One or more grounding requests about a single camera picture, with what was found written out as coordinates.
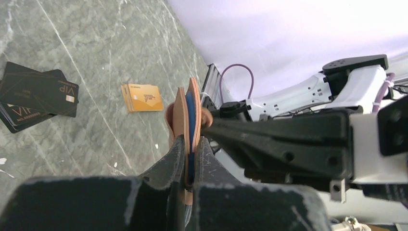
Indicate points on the brown leather card holder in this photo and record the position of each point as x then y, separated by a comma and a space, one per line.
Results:
186, 116

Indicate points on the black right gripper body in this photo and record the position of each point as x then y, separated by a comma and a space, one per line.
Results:
381, 152

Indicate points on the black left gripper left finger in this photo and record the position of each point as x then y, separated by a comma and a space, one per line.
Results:
152, 201

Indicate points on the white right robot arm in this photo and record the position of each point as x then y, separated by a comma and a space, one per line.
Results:
354, 85

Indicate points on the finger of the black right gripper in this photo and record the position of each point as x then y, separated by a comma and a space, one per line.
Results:
314, 145

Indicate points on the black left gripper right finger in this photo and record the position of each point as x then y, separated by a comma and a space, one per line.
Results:
223, 203

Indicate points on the black VIP card stack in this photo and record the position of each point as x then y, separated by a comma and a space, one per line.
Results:
28, 97

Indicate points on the orange card stack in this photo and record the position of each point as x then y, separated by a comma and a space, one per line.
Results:
142, 98

